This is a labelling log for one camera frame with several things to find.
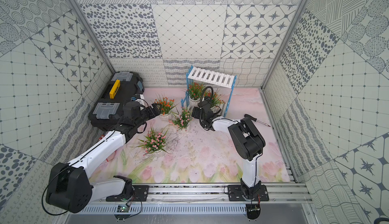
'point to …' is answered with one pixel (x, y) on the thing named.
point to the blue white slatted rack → (209, 76)
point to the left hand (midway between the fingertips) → (160, 106)
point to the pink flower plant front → (153, 144)
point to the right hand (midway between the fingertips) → (198, 111)
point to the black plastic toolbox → (107, 110)
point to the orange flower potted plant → (167, 105)
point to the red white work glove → (101, 137)
